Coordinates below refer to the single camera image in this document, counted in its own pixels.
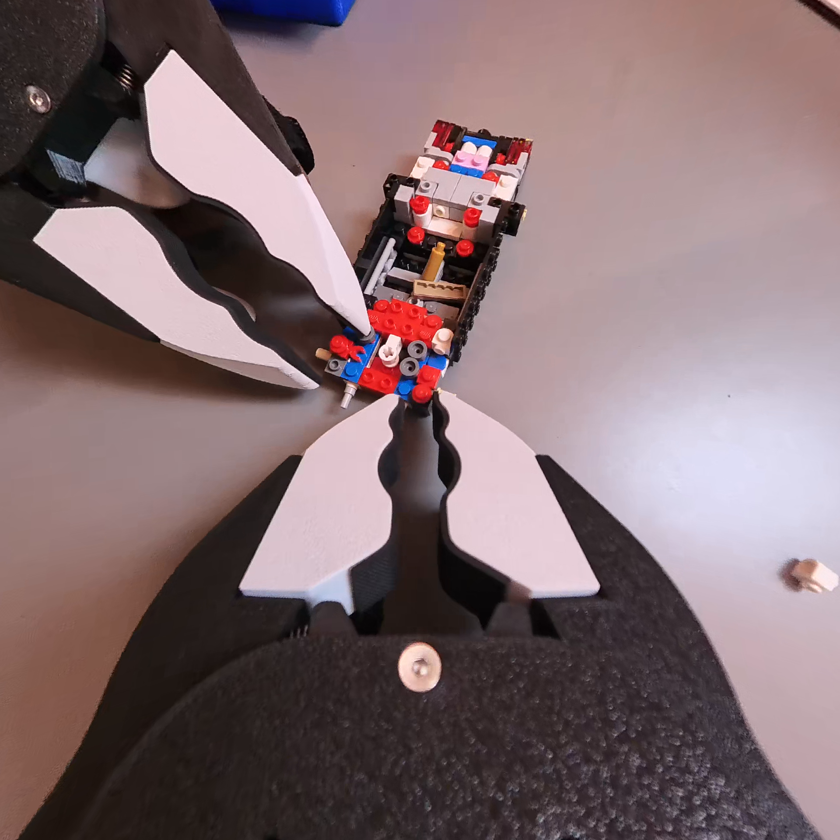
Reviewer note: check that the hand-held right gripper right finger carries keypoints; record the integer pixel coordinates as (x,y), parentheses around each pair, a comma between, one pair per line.
(525,525)

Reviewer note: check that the small white lego piece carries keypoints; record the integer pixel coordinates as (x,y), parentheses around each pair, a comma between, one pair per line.
(811,574)

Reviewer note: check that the partly built lego car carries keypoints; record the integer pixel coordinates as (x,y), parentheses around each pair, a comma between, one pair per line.
(446,197)

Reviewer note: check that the blue plastic bin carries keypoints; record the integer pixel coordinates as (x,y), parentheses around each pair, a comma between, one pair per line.
(282,11)

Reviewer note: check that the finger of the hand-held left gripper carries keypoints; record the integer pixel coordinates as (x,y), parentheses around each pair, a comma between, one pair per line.
(145,282)
(236,158)

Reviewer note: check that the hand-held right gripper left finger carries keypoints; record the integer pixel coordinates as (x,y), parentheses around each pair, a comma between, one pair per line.
(315,525)

